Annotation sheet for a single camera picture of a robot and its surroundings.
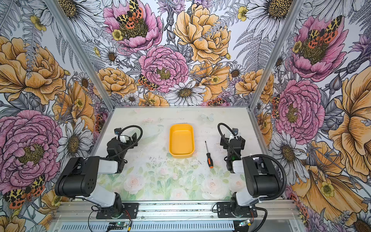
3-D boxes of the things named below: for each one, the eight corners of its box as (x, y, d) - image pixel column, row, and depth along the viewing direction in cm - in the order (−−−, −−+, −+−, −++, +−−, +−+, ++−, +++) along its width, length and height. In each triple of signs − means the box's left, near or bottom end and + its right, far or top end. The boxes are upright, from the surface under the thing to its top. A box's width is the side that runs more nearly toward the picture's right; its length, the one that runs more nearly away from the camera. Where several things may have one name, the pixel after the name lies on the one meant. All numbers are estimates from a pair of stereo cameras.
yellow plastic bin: (167, 158, 95) (166, 154, 91) (170, 128, 111) (170, 123, 106) (194, 159, 95) (194, 154, 91) (193, 128, 111) (194, 123, 106)
